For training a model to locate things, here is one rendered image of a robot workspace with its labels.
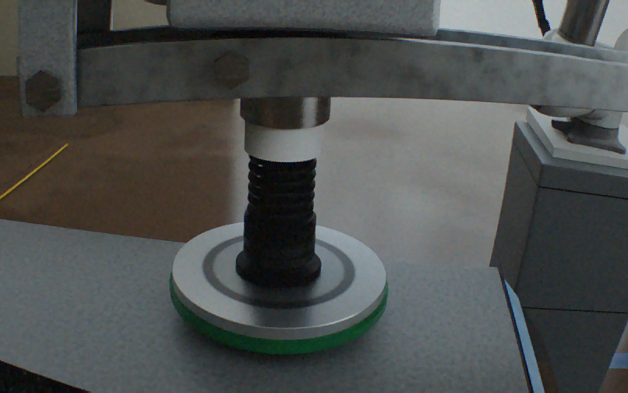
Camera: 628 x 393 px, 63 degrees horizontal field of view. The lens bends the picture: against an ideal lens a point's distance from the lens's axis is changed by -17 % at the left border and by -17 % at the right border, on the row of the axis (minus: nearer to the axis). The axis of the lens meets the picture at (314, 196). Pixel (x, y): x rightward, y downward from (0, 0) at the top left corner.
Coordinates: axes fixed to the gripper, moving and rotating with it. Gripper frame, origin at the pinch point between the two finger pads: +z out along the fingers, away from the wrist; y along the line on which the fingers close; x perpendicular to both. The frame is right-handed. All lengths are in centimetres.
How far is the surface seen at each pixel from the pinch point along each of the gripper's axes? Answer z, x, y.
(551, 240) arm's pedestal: 43, -6, -38
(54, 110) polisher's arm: 92, -53, 69
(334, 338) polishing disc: 99, -36, 44
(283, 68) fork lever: 85, -37, 62
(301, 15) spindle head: 87, -33, 68
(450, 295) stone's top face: 89, -27, 29
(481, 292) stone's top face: 88, -24, 27
